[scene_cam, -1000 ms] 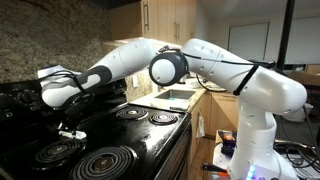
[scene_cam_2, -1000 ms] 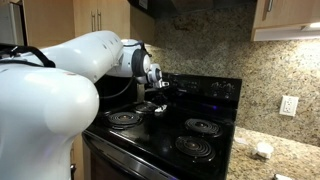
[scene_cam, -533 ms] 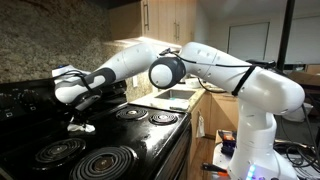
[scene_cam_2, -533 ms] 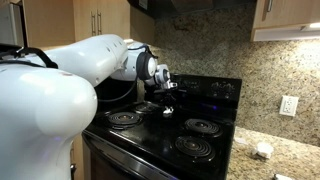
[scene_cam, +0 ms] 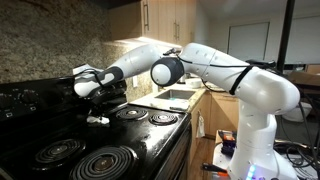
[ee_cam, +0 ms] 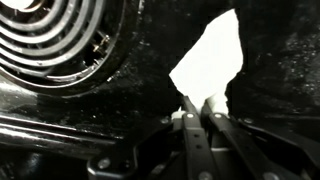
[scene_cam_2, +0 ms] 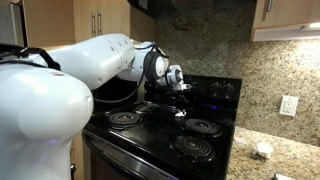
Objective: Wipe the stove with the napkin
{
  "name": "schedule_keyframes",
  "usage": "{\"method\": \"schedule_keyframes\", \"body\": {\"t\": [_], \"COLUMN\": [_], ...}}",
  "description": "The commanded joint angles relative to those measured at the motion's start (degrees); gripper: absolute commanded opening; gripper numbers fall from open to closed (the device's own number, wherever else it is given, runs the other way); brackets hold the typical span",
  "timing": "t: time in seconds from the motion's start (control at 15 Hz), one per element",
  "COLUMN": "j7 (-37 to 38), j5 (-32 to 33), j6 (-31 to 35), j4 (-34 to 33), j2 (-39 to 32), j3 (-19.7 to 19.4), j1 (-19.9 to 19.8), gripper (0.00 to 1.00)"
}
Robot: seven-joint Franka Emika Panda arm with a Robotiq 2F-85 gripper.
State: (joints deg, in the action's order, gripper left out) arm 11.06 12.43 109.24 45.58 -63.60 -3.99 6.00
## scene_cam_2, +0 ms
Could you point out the black electric stove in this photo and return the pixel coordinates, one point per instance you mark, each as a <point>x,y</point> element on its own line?
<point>156,133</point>

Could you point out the flat white scrap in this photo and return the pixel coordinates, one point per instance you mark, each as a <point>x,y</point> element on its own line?
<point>240,140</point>

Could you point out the light wooden upper cabinet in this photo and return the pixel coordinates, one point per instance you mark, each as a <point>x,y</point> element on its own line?
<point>50,20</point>

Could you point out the grey metal appliance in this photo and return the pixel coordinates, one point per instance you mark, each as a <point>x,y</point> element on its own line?
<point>10,23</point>

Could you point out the small black coil burner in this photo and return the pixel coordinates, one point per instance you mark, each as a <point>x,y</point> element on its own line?
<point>124,118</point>
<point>202,126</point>

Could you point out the small white object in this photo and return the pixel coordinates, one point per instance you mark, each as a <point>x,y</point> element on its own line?
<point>281,177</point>

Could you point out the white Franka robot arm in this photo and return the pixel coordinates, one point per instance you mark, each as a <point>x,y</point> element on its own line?
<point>50,106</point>

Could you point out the wooden cabinet with light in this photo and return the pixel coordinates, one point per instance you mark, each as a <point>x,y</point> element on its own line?
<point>286,16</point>

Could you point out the large black coil burner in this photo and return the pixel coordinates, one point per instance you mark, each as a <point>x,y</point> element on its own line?
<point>194,146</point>

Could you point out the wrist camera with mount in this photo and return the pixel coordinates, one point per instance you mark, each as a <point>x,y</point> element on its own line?
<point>186,87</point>

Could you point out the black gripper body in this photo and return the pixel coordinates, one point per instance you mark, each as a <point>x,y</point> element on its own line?
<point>183,94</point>

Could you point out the white double wall outlet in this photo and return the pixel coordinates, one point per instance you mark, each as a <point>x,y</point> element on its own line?
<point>288,105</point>

